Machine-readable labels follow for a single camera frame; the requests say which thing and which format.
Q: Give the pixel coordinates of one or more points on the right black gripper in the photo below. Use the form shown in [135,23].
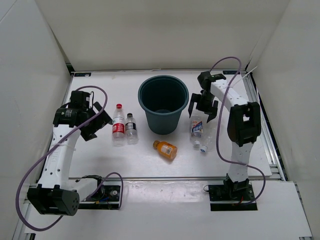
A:
[196,98]

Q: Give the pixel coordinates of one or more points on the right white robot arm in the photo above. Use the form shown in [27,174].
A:
[243,127]

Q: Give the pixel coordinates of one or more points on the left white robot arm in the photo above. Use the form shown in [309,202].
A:
[55,194]

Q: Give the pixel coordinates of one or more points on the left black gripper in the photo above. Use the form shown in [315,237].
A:
[88,133]

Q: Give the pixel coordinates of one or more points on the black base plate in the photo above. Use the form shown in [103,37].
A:
[220,201]
[110,200]

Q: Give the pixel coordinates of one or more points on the aluminium front rail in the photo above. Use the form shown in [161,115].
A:
[183,178]

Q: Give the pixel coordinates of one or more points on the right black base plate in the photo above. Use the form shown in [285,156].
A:
[220,201]

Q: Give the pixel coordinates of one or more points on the clear unlabeled plastic bottle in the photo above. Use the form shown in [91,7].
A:
[208,141]

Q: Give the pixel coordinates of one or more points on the dark green plastic bin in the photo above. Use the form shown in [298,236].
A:
[163,98]

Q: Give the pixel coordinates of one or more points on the red label water bottle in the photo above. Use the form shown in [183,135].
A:
[118,126]

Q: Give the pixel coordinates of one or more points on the orange juice bottle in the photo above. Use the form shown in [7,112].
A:
[165,149]

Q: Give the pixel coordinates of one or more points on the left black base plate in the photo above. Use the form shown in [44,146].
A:
[110,200]

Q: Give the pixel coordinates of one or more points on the black label small bottle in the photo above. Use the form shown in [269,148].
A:
[131,129]

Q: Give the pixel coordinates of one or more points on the blue label clear bottle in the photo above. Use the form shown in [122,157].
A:
[196,130]

